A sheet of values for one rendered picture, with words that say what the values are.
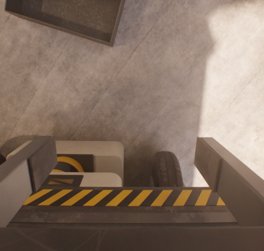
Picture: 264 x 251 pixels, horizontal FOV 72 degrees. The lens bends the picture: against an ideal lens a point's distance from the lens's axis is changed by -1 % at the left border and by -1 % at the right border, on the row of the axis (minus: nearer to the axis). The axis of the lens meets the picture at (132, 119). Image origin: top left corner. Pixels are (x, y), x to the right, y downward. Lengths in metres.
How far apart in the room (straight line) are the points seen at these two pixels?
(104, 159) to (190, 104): 0.28
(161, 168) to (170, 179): 0.03
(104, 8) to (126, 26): 0.07
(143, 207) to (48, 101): 0.40
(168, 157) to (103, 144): 0.16
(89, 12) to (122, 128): 0.31
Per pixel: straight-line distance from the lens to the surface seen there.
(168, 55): 0.51
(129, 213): 0.25
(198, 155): 0.17
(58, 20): 0.54
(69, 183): 0.33
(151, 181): 0.48
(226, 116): 0.59
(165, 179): 0.43
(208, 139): 0.16
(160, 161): 0.45
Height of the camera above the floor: 0.50
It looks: 74 degrees down
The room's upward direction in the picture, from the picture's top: 176 degrees clockwise
